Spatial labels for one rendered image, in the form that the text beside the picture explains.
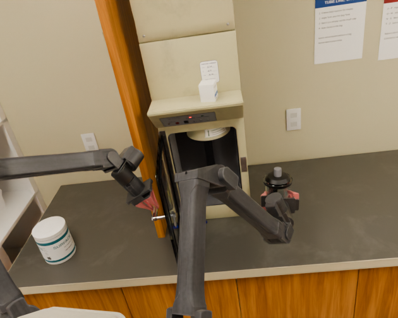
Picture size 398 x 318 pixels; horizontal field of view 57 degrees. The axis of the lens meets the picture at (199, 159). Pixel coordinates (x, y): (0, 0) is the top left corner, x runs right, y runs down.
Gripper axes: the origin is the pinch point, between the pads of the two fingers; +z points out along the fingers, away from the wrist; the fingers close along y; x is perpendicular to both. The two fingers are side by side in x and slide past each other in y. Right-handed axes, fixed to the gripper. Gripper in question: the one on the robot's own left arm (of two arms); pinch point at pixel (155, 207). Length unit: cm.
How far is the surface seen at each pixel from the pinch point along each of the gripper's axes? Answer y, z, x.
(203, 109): -32.6, -16.8, -9.5
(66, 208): 59, 1, -45
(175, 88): -27.0, -24.4, -21.7
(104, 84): 9, -31, -68
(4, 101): 56, -52, -73
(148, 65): -24.2, -35.7, -22.6
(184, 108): -27.5, -20.4, -10.2
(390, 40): -109, 23, -56
